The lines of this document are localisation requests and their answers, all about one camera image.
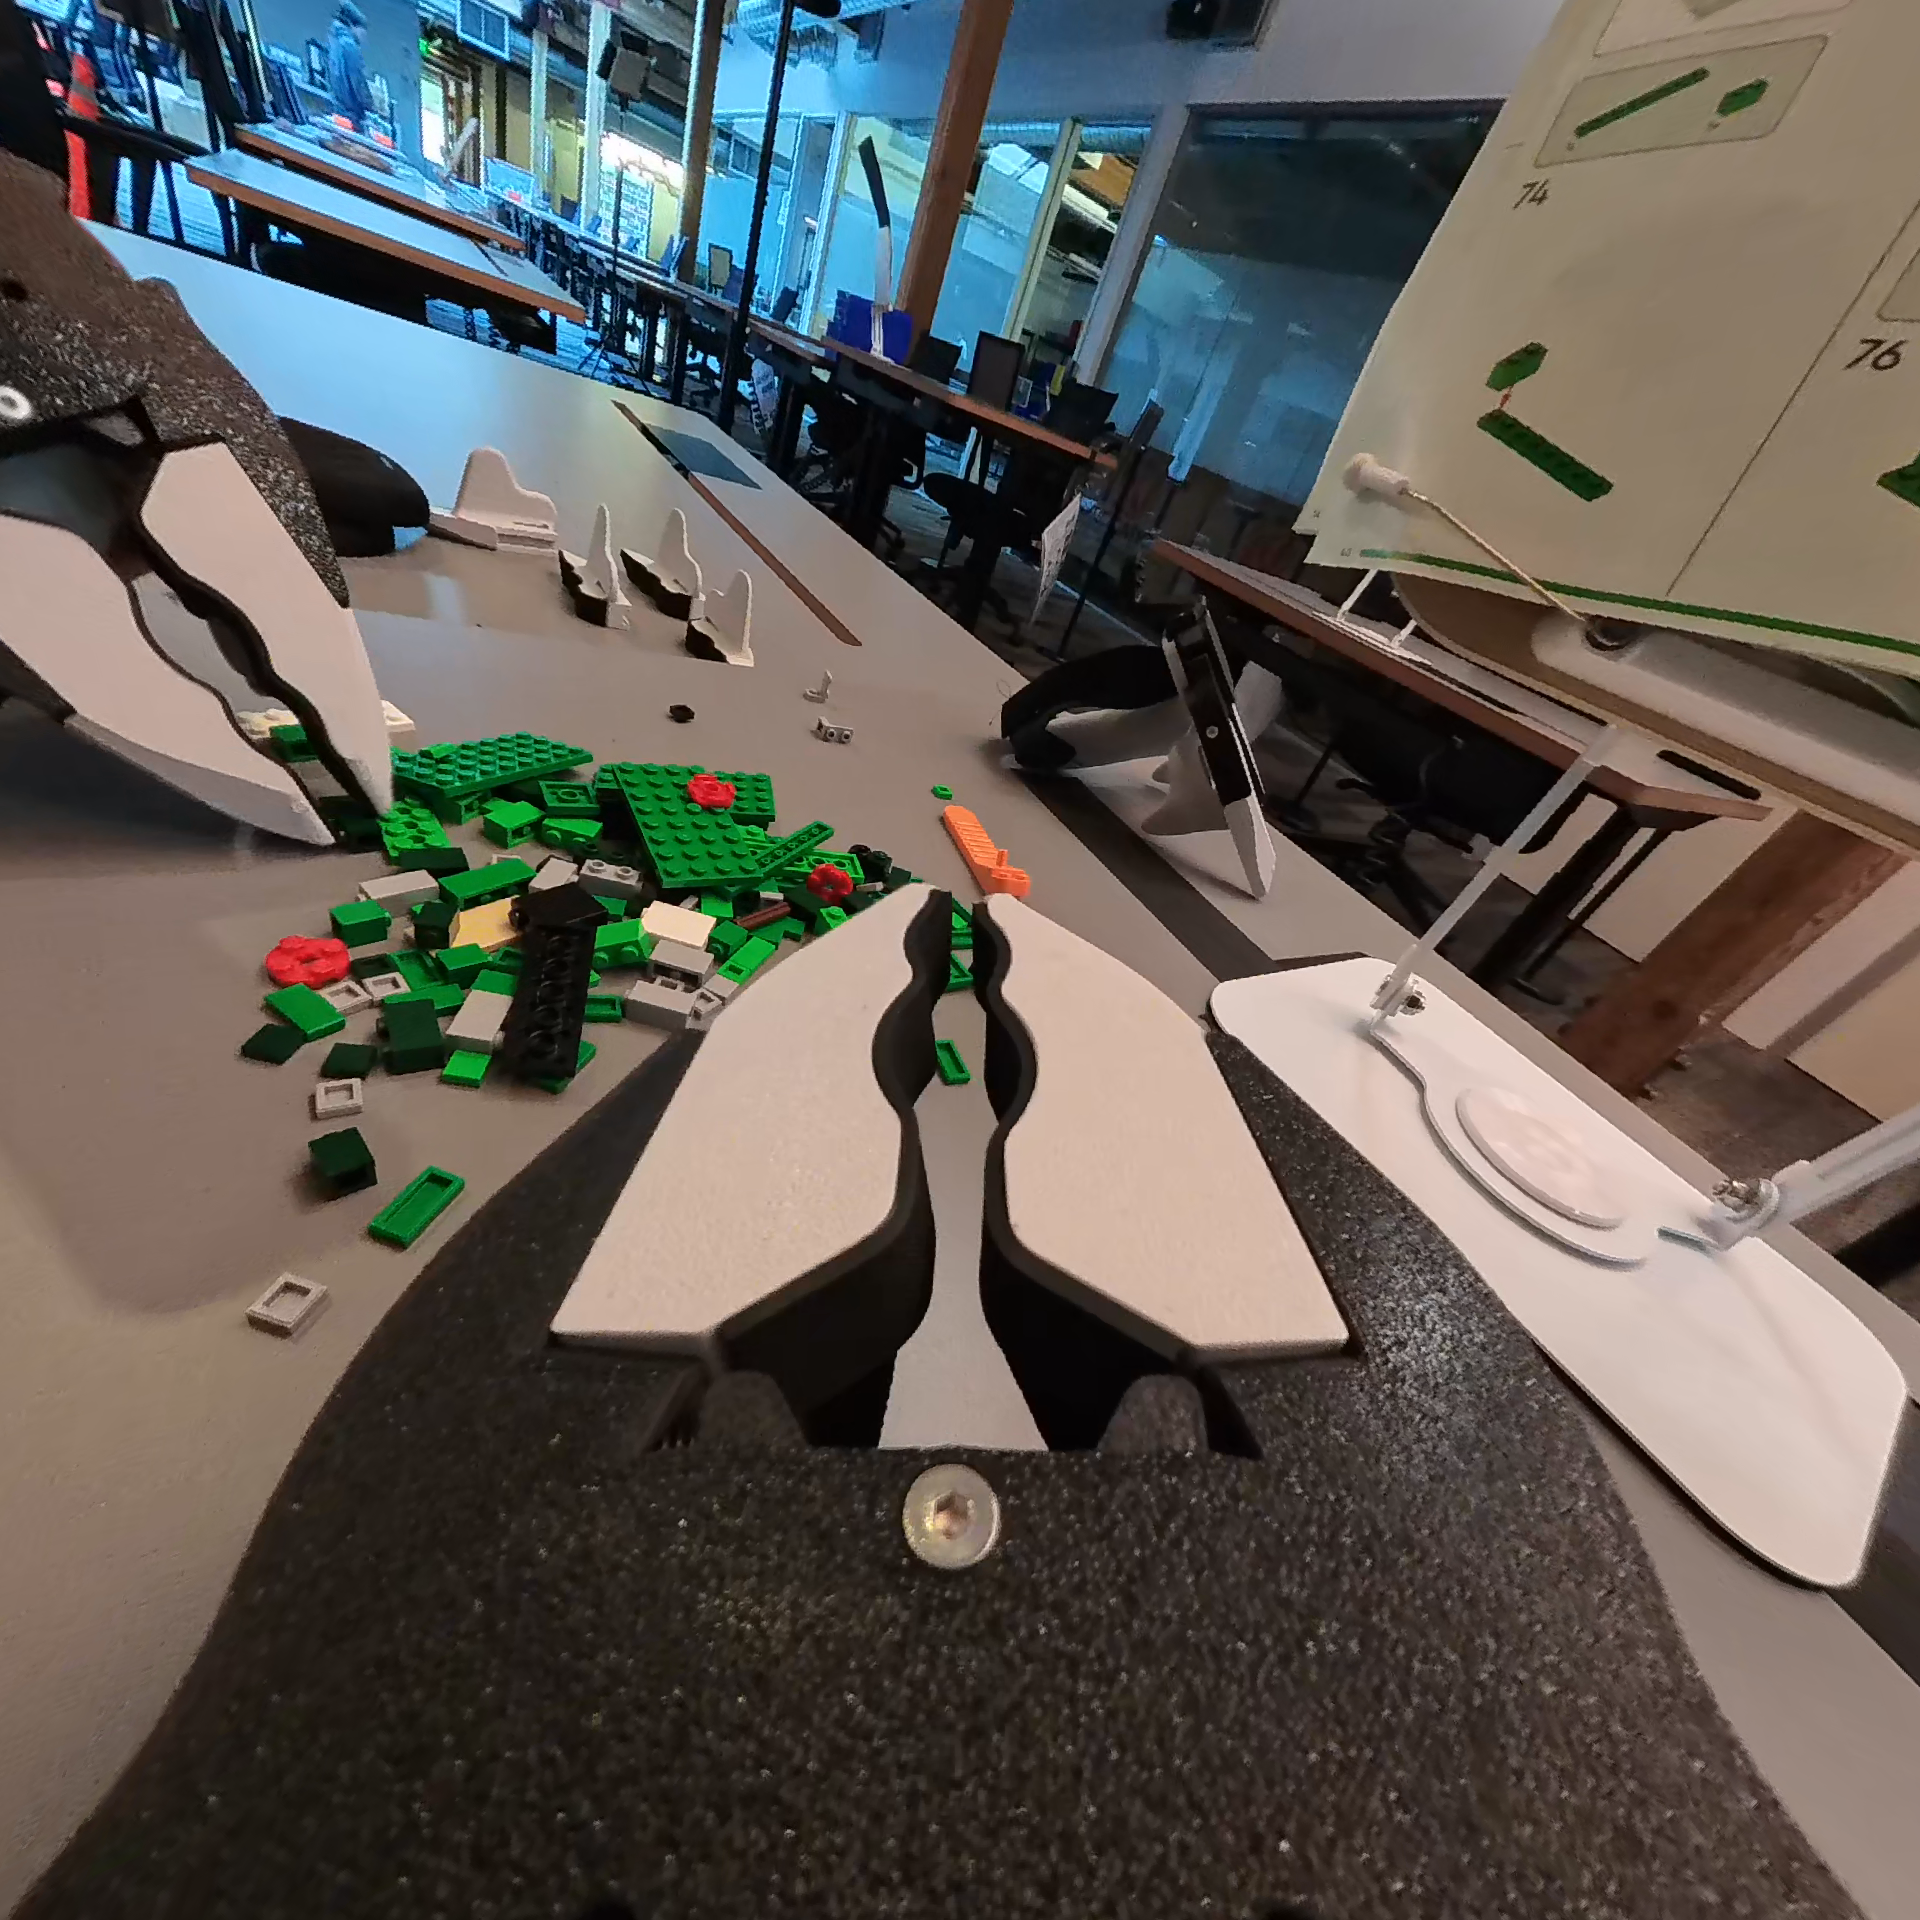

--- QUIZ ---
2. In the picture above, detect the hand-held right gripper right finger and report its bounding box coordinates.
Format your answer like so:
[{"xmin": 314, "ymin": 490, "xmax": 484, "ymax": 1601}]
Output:
[{"xmin": 973, "ymin": 890, "xmax": 1354, "ymax": 1370}]

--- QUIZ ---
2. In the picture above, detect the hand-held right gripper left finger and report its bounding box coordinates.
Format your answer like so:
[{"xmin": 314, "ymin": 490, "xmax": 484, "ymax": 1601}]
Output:
[{"xmin": 547, "ymin": 883, "xmax": 962, "ymax": 1370}]

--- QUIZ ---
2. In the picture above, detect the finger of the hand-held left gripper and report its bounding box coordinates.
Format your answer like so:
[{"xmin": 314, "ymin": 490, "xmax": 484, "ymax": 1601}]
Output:
[
  {"xmin": 0, "ymin": 509, "xmax": 339, "ymax": 849},
  {"xmin": 136, "ymin": 437, "xmax": 397, "ymax": 816}
]

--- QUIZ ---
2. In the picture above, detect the pile of lego pieces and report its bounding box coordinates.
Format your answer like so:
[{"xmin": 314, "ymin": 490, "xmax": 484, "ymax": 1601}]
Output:
[{"xmin": 240, "ymin": 696, "xmax": 1037, "ymax": 1099}]

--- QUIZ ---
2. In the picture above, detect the black long lego brick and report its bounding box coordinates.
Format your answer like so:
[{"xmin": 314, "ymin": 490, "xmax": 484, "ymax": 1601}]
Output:
[{"xmin": 494, "ymin": 884, "xmax": 608, "ymax": 1089}]

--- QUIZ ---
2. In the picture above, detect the lego instruction booklet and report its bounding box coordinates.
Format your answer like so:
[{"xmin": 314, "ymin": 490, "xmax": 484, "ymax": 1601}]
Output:
[{"xmin": 1297, "ymin": 0, "xmax": 1920, "ymax": 677}]

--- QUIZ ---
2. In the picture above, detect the black rounded object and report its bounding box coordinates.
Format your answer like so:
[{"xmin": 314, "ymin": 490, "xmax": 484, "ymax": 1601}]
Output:
[{"xmin": 275, "ymin": 417, "xmax": 437, "ymax": 560}]

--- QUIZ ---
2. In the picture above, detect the white wedge-shaped plastic part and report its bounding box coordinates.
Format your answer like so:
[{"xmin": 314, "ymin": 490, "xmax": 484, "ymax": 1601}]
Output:
[{"xmin": 427, "ymin": 447, "xmax": 560, "ymax": 555}]

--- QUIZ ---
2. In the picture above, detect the orange brick separator tool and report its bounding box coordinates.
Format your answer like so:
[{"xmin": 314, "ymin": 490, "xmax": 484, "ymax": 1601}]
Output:
[{"xmin": 942, "ymin": 804, "xmax": 1033, "ymax": 900}]

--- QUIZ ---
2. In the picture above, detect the black and white device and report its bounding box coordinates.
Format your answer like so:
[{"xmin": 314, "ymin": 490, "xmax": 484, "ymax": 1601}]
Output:
[{"xmin": 998, "ymin": 599, "xmax": 1279, "ymax": 902}]

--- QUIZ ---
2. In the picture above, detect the dark flat mat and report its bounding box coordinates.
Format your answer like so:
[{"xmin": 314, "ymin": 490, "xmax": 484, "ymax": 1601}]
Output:
[{"xmin": 644, "ymin": 423, "xmax": 768, "ymax": 492}]

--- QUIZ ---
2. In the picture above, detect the wooden side table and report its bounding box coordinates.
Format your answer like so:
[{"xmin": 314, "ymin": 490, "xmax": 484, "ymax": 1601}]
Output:
[{"xmin": 1153, "ymin": 538, "xmax": 1906, "ymax": 1099}]

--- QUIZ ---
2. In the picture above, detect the white book stand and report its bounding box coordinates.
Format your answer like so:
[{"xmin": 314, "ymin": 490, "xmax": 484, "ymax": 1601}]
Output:
[{"xmin": 1205, "ymin": 450, "xmax": 1920, "ymax": 1593}]

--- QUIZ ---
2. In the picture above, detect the black pole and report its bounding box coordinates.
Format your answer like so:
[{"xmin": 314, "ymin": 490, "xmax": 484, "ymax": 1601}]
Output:
[{"xmin": 715, "ymin": 0, "xmax": 801, "ymax": 437}]

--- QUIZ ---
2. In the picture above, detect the black office chair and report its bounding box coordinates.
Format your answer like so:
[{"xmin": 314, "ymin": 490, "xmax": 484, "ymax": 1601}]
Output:
[{"xmin": 922, "ymin": 331, "xmax": 1119, "ymax": 633}]

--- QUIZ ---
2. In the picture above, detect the long wooden desk row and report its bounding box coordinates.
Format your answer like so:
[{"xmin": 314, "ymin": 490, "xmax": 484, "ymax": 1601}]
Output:
[{"xmin": 746, "ymin": 313, "xmax": 1119, "ymax": 470}]

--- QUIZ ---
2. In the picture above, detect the wooden pillar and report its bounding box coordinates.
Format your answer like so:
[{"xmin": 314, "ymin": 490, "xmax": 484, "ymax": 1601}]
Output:
[{"xmin": 890, "ymin": 0, "xmax": 1022, "ymax": 323}]

